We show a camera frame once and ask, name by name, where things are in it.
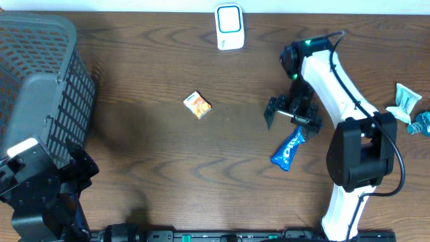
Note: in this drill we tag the blue Oreo cookie pack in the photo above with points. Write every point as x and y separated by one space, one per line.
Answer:
284 156

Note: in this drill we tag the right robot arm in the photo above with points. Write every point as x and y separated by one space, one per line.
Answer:
363 147

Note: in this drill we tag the mint green wipes pack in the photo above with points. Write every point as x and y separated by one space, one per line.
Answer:
405 100

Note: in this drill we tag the grey plastic shopping basket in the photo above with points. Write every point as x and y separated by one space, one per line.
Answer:
46 90

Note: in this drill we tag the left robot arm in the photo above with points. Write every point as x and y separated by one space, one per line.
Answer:
45 198

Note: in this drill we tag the teal mouthwash bottle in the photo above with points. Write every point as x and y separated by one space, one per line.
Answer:
421 124

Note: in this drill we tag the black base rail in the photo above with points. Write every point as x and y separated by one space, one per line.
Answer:
226 236

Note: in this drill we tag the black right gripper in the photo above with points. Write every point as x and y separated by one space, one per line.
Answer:
279 104

